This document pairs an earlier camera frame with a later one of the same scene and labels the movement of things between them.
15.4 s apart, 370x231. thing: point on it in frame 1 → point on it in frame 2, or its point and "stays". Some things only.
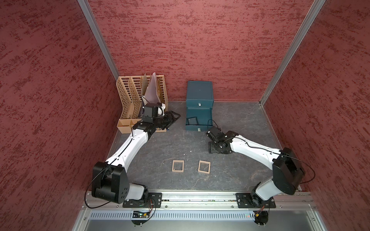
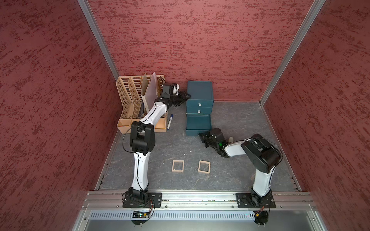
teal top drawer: [191, 103] stays
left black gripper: [170, 118] → [182, 95]
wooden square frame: [178, 160] stays
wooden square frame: [204, 166] stays
